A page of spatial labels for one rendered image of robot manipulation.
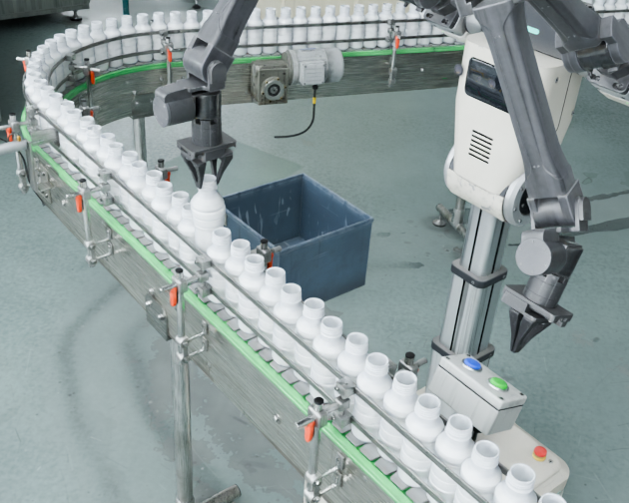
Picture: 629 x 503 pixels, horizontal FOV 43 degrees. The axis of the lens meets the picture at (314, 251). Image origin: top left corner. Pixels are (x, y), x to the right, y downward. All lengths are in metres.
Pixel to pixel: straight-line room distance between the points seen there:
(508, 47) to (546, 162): 0.19
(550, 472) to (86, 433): 1.50
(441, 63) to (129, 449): 1.95
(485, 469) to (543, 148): 0.48
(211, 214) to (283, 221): 0.76
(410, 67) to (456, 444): 2.31
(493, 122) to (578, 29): 0.39
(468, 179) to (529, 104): 0.64
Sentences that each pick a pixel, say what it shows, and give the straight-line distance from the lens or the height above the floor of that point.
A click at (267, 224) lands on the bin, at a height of 0.82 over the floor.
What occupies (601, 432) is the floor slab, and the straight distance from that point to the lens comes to 3.09.
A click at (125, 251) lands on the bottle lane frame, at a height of 0.94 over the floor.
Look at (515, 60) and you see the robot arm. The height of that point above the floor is 1.64.
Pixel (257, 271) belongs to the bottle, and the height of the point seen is 1.15.
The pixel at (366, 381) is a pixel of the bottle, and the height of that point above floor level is 1.13.
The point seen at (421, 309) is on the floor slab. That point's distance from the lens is 3.44.
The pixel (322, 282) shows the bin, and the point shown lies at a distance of 2.12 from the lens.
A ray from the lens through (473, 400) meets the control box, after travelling 1.38.
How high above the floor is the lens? 2.00
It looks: 32 degrees down
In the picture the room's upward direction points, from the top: 4 degrees clockwise
